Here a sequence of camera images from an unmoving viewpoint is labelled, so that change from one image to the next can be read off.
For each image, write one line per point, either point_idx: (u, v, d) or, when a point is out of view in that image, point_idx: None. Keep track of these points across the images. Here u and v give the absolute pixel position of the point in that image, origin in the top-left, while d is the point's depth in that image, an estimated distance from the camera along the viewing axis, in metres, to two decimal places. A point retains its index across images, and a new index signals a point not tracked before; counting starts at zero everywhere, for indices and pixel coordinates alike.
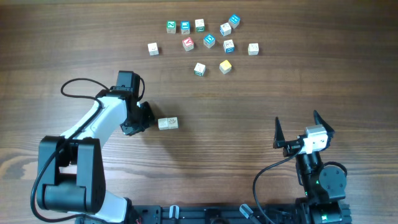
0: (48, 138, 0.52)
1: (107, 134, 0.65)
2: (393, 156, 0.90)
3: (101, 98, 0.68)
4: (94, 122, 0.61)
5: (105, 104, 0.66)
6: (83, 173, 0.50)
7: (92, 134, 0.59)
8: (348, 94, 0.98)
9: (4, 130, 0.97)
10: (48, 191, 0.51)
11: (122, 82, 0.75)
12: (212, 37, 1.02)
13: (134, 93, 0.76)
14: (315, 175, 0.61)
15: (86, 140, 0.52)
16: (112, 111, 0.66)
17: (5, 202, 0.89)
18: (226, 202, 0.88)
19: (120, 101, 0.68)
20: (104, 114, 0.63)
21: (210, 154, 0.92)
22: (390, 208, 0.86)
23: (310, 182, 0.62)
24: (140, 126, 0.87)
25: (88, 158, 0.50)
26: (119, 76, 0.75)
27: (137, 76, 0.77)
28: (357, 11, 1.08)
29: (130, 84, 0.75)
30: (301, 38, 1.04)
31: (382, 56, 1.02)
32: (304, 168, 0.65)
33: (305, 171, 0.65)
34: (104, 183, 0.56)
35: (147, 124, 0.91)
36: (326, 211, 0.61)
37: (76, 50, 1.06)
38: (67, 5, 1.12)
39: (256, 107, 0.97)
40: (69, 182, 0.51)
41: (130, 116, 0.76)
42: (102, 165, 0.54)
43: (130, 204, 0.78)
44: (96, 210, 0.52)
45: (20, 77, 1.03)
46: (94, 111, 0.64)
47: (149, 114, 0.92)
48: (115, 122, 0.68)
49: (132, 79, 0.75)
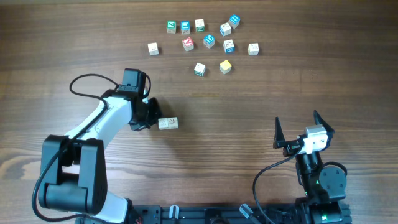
0: (52, 137, 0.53)
1: (110, 135, 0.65)
2: (393, 156, 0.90)
3: (107, 98, 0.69)
4: (99, 123, 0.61)
5: (111, 105, 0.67)
6: (86, 173, 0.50)
7: (96, 135, 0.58)
8: (349, 94, 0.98)
9: (4, 130, 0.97)
10: (50, 190, 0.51)
11: (127, 81, 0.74)
12: (212, 37, 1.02)
13: (139, 92, 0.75)
14: (314, 175, 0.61)
15: (89, 141, 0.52)
16: (117, 111, 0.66)
17: (5, 202, 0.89)
18: (227, 202, 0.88)
19: (125, 102, 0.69)
20: (109, 114, 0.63)
21: (210, 154, 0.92)
22: (391, 208, 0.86)
23: (310, 183, 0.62)
24: (145, 123, 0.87)
25: (91, 158, 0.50)
26: (124, 74, 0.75)
27: (144, 75, 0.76)
28: (357, 11, 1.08)
29: (135, 83, 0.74)
30: (301, 38, 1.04)
31: (382, 56, 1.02)
32: (304, 168, 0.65)
33: (305, 171, 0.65)
34: (106, 184, 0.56)
35: (154, 120, 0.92)
36: (326, 211, 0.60)
37: (76, 50, 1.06)
38: (68, 5, 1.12)
39: (255, 107, 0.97)
40: (71, 182, 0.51)
41: (135, 116, 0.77)
42: (104, 166, 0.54)
43: (131, 205, 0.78)
44: (97, 211, 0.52)
45: (20, 77, 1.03)
46: (100, 111, 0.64)
47: (156, 110, 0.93)
48: (119, 124, 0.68)
49: (138, 78, 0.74)
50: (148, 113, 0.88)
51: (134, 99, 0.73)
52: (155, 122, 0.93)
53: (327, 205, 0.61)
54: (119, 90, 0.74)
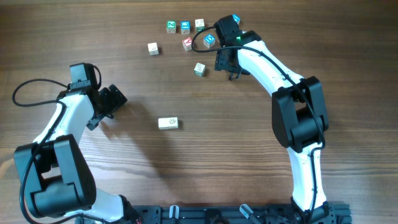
0: (22, 148, 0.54)
1: (79, 130, 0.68)
2: (393, 156, 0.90)
3: (62, 98, 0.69)
4: (63, 122, 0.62)
5: (68, 104, 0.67)
6: (68, 169, 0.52)
7: (63, 132, 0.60)
8: (349, 94, 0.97)
9: (4, 130, 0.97)
10: (37, 198, 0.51)
11: (77, 77, 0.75)
12: (212, 37, 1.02)
13: (92, 85, 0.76)
14: (224, 21, 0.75)
15: (60, 138, 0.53)
16: (76, 107, 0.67)
17: (5, 202, 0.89)
18: (226, 201, 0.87)
19: (84, 96, 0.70)
20: (71, 112, 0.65)
21: (209, 154, 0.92)
22: (391, 208, 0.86)
23: (223, 34, 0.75)
24: (104, 115, 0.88)
25: (67, 154, 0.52)
26: (72, 72, 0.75)
27: (91, 67, 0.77)
28: (356, 11, 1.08)
29: (85, 77, 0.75)
30: (301, 38, 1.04)
31: (382, 56, 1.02)
32: (218, 27, 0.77)
33: (221, 29, 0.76)
34: (92, 177, 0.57)
35: (113, 109, 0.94)
36: (244, 35, 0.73)
37: (76, 49, 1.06)
38: (68, 5, 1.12)
39: (255, 107, 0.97)
40: (55, 183, 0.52)
41: (96, 109, 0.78)
42: (84, 160, 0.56)
43: (126, 201, 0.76)
44: (91, 202, 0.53)
45: (21, 77, 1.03)
46: (60, 111, 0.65)
47: (113, 100, 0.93)
48: (84, 119, 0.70)
49: (86, 71, 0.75)
50: (107, 105, 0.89)
51: (90, 92, 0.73)
52: (114, 111, 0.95)
53: (249, 33, 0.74)
54: (71, 88, 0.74)
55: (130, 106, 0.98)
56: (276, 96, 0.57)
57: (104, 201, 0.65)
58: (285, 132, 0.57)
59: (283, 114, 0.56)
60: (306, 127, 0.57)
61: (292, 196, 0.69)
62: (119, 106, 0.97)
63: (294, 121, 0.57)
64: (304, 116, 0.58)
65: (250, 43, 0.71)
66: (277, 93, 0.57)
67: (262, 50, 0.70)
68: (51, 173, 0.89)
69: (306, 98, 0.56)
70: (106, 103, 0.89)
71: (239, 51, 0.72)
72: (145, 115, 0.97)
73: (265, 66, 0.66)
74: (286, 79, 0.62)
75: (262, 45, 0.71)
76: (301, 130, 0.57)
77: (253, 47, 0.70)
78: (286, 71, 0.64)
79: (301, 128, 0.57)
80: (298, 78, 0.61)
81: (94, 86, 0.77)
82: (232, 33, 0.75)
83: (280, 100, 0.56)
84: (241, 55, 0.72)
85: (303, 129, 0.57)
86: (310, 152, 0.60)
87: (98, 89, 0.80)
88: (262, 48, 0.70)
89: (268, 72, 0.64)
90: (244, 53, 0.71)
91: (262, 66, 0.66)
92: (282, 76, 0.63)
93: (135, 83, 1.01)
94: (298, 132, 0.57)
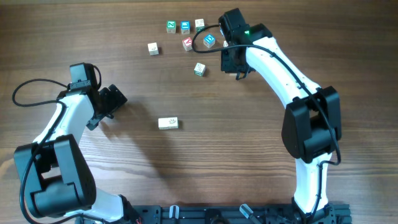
0: (22, 148, 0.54)
1: (79, 130, 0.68)
2: (393, 156, 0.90)
3: (61, 98, 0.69)
4: (63, 121, 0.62)
5: (68, 104, 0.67)
6: (68, 169, 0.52)
7: (63, 131, 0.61)
8: (349, 94, 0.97)
9: (4, 130, 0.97)
10: (37, 198, 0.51)
11: (77, 77, 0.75)
12: (212, 37, 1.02)
13: (92, 85, 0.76)
14: (231, 15, 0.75)
15: (60, 138, 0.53)
16: (76, 107, 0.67)
17: (5, 202, 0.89)
18: (226, 201, 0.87)
19: (83, 96, 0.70)
20: (71, 112, 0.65)
21: (209, 154, 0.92)
22: (391, 208, 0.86)
23: (229, 29, 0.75)
24: (104, 114, 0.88)
25: (67, 154, 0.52)
26: (72, 72, 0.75)
27: (91, 67, 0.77)
28: (356, 12, 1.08)
29: (85, 77, 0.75)
30: (301, 38, 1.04)
31: (382, 56, 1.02)
32: (223, 22, 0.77)
33: (227, 24, 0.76)
34: (92, 177, 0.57)
35: (113, 109, 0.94)
36: (252, 30, 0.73)
37: (76, 49, 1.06)
38: (68, 5, 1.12)
39: (255, 107, 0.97)
40: (55, 183, 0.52)
41: (97, 109, 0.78)
42: (84, 160, 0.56)
43: (126, 201, 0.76)
44: (91, 201, 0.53)
45: (20, 77, 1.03)
46: (60, 111, 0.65)
47: (113, 100, 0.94)
48: (84, 119, 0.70)
49: (86, 71, 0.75)
50: (107, 105, 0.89)
51: (90, 92, 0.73)
52: (114, 110, 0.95)
53: (257, 27, 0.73)
54: (71, 88, 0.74)
55: (130, 106, 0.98)
56: (291, 107, 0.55)
57: (104, 201, 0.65)
58: (298, 144, 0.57)
59: (298, 126, 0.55)
60: (319, 137, 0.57)
61: (293, 196, 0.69)
62: (119, 106, 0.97)
63: (308, 133, 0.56)
64: (316, 127, 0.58)
65: (261, 41, 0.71)
66: (291, 104, 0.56)
67: (274, 50, 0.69)
68: (51, 173, 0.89)
69: (321, 108, 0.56)
70: (106, 102, 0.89)
71: (247, 49, 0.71)
72: (145, 115, 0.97)
73: (277, 68, 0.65)
74: (301, 87, 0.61)
75: (274, 43, 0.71)
76: (315, 142, 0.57)
77: (263, 45, 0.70)
78: (301, 78, 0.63)
79: (315, 139, 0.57)
80: (314, 87, 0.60)
81: (94, 86, 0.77)
82: (239, 28, 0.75)
83: (295, 111, 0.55)
84: (250, 52, 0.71)
85: (316, 140, 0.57)
86: (319, 162, 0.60)
87: (98, 89, 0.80)
88: (274, 47, 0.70)
89: (281, 75, 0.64)
90: (254, 51, 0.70)
91: (273, 67, 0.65)
92: (296, 84, 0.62)
93: (135, 83, 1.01)
94: (311, 144, 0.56)
